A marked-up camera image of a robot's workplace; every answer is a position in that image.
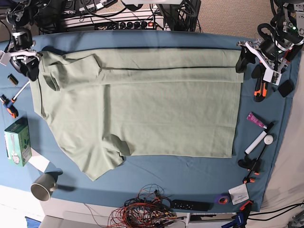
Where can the left silver gripper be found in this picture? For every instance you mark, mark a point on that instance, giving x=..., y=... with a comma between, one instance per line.
x=272, y=57

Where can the right silver gripper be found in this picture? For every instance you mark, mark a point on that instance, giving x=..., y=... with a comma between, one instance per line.
x=25, y=61

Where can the light green T-shirt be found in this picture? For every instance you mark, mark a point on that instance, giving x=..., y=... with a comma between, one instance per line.
x=102, y=105

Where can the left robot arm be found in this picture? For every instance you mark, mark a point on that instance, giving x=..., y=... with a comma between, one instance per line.
x=279, y=42

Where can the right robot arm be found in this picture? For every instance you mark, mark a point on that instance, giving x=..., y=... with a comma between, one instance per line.
x=18, y=15

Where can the small gold battery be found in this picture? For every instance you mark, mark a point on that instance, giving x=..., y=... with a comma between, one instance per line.
x=13, y=79

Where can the orange black utility knife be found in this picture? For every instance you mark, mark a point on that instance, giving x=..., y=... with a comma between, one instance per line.
x=260, y=90

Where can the black square box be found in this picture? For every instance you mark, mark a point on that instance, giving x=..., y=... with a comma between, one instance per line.
x=286, y=88

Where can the purple tube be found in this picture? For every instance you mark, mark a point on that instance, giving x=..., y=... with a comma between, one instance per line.
x=251, y=117

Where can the green tissue box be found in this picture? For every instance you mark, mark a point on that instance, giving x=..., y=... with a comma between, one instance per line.
x=17, y=142

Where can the white marker pen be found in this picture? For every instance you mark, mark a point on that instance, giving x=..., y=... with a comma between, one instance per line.
x=250, y=148

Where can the blue table cloth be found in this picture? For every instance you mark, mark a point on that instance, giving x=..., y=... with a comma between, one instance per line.
x=186, y=178

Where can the white round cap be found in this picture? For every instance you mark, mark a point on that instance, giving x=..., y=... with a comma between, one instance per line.
x=268, y=139

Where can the white paper sheet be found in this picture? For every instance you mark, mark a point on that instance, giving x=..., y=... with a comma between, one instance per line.
x=38, y=161

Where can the black orange bar clamp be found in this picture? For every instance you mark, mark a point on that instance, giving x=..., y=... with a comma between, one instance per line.
x=252, y=165

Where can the black power strip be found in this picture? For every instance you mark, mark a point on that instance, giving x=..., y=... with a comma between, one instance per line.
x=129, y=25

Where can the grey ceramic mug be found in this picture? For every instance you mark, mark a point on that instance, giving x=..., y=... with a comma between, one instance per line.
x=43, y=187

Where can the white paper packet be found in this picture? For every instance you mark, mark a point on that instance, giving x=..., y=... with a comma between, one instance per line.
x=238, y=194

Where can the purple tape roll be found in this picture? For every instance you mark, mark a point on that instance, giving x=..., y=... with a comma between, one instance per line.
x=222, y=199

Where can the black remote control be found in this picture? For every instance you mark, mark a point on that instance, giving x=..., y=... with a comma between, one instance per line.
x=191, y=205

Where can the blue black bar clamp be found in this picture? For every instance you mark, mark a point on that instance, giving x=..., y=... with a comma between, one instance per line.
x=240, y=219

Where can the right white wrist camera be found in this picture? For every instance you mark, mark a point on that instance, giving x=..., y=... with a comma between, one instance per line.
x=4, y=58

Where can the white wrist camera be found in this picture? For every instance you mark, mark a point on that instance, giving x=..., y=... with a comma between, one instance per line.
x=4, y=58
x=272, y=76

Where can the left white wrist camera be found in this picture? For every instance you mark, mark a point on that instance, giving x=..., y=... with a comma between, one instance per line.
x=272, y=76

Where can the blue orange handled screwdriver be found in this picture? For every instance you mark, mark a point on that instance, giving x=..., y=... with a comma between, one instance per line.
x=9, y=104

